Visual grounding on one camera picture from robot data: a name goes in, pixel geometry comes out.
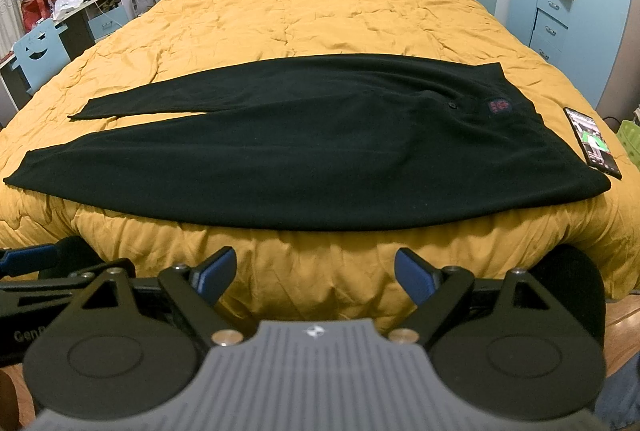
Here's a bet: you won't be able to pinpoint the green plastic basket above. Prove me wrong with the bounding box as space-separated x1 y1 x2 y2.
616 120 640 168

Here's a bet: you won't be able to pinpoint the black smartphone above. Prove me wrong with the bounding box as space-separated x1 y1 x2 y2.
563 107 623 180

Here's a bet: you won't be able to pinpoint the red bag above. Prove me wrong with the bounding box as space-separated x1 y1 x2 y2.
21 0 55 32

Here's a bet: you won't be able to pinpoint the black pants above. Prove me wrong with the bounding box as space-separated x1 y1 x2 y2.
6 54 611 232

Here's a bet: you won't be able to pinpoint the yellow quilted bed cover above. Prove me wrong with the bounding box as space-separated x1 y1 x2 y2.
1 0 639 329

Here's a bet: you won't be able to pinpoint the blue smiley chair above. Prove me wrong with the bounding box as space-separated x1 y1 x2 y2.
11 18 70 95

